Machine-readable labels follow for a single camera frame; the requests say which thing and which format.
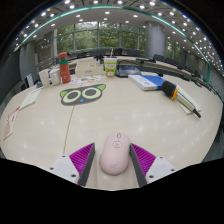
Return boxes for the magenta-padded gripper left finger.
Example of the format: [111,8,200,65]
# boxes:
[49,142,97,187]

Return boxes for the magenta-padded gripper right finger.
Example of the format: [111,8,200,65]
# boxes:
[129,143,177,188]

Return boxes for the pink computer mouse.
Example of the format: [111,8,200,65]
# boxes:
[99,131,132,177]

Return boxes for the cat-face mouse pad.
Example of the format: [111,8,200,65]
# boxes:
[59,83,107,107]

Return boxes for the black foam-tipped microphone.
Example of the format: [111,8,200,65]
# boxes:
[161,80,202,119]

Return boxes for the blue and white book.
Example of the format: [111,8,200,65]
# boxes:
[128,74,168,92]

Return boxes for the colourful sticker sheet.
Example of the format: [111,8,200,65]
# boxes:
[70,75,102,85]

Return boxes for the red and white brochure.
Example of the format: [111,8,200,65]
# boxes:
[3,105,22,140]

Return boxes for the white lidded mug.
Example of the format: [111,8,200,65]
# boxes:
[48,67,62,86]

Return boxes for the white paper cup stack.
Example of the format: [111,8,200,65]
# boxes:
[38,68,52,88]

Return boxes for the beige cardboard box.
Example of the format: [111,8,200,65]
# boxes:
[74,59,106,78]

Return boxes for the dark desk console with microphone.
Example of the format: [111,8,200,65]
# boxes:
[115,64,143,78]

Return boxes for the red thermos bottle green band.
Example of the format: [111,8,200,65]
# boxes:
[57,51,72,85]

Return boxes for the long curved conference desk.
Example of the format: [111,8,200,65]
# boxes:
[66,54,211,91]

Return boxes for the green printed paper cup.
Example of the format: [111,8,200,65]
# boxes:
[103,56,118,79]

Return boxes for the dark conference chairs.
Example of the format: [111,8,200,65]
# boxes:
[68,48,214,88]

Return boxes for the ceiling lights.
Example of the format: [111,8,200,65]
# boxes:
[13,0,224,74]

